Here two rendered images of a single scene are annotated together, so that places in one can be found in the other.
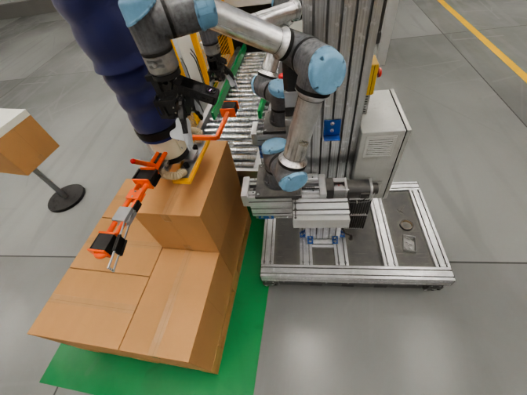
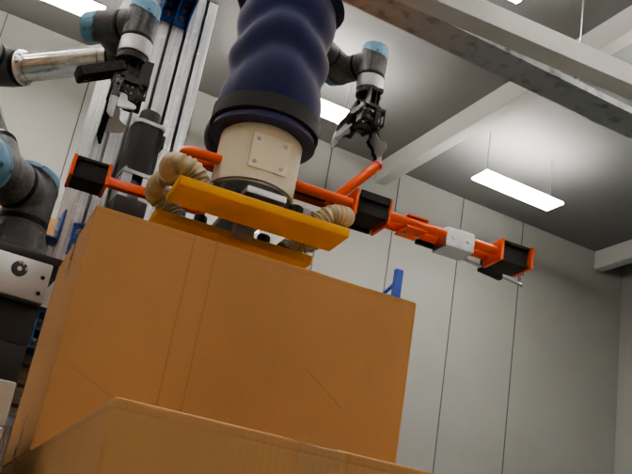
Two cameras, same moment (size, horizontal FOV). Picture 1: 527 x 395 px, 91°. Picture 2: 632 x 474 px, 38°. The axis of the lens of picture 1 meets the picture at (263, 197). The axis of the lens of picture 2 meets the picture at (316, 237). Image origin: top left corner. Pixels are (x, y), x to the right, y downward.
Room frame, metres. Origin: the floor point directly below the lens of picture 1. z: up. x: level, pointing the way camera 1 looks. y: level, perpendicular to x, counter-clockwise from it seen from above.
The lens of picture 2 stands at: (2.10, 1.85, 0.40)
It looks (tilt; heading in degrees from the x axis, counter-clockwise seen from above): 22 degrees up; 232
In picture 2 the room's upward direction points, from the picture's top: 10 degrees clockwise
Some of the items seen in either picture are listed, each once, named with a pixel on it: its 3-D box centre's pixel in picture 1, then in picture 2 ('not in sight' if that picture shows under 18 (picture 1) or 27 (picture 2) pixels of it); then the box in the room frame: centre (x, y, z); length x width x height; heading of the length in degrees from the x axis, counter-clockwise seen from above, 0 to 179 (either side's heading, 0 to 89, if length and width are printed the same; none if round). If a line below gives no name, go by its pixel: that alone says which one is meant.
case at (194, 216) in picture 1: (194, 194); (208, 386); (1.17, 0.44, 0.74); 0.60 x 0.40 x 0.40; 162
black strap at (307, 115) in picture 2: (158, 124); (264, 127); (1.16, 0.43, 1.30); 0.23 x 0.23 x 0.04
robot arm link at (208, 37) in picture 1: (207, 29); (140, 23); (1.34, 0.09, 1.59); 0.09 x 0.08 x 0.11; 121
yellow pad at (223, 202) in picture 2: not in sight; (260, 208); (1.20, 0.52, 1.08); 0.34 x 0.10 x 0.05; 160
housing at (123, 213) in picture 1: (124, 216); (453, 244); (0.73, 0.59, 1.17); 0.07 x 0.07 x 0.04; 70
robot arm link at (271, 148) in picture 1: (276, 154); not in sight; (0.87, -0.09, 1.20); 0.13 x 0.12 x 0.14; 12
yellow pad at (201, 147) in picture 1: (191, 157); (230, 237); (1.13, 0.34, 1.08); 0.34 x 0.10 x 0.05; 160
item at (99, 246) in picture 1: (104, 244); (508, 258); (0.60, 0.64, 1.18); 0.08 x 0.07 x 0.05; 160
